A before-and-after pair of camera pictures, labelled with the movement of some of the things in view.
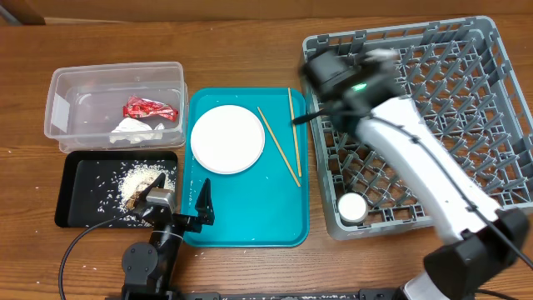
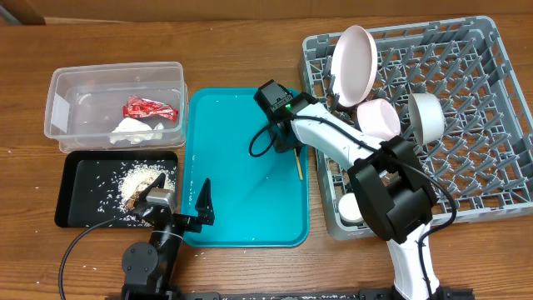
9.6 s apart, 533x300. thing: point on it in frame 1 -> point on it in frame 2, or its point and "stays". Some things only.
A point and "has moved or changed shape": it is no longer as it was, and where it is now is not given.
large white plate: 227,139 has moved or changed shape
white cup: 352,207 stays
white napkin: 135,132 stays
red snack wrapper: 138,107 stays
